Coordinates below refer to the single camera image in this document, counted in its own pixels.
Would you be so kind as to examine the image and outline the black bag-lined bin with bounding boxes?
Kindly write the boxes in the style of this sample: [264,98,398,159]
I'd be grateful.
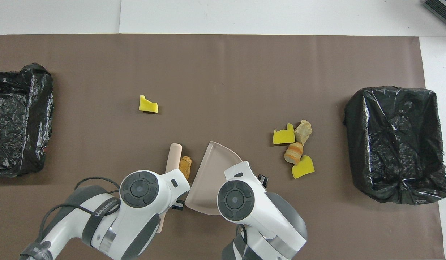
[0,63,54,177]
[343,86,446,205]

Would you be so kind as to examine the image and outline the yellow sponge piece green backing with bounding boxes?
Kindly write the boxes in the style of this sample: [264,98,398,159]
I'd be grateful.
[139,95,159,114]

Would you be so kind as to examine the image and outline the brown bread roll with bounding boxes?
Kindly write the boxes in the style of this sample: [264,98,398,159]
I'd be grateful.
[179,156,192,180]

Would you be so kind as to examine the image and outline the croissant bread piece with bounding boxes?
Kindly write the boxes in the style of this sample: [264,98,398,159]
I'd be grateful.
[284,142,304,165]

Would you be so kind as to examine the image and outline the dark grey ribbed device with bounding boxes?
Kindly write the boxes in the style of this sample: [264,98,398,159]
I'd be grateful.
[423,0,446,31]

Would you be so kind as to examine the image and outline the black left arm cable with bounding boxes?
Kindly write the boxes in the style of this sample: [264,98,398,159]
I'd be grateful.
[39,176,121,253]

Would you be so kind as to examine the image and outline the brown table mat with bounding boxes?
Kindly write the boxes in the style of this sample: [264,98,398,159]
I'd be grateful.
[0,34,445,260]

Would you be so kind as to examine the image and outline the beige rock chunk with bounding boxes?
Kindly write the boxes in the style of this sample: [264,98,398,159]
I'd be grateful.
[294,120,313,146]

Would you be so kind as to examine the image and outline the pink plastic dustpan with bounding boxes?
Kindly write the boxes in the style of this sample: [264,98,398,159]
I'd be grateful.
[185,141,244,216]

